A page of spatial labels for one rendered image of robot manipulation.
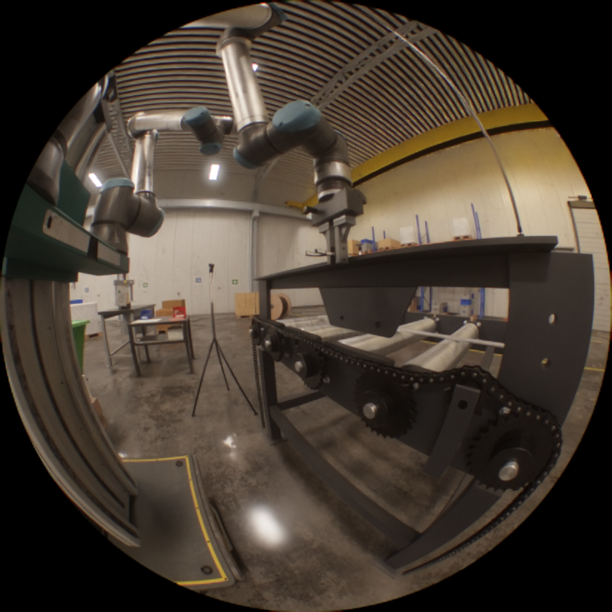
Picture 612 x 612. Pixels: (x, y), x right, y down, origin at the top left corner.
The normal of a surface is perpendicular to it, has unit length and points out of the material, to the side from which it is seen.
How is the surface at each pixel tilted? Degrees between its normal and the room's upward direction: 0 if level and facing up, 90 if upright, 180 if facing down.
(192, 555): 0
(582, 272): 90
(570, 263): 90
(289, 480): 0
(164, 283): 90
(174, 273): 90
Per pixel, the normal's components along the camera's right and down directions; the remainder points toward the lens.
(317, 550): -0.02, -1.00
